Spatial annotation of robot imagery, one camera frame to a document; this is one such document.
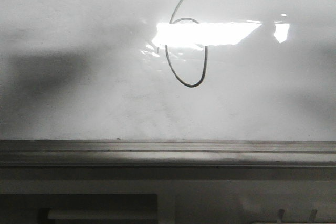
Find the grey aluminium whiteboard tray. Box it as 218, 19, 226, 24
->
1, 140, 335, 167

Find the white whiteboard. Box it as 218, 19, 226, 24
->
1, 0, 335, 141

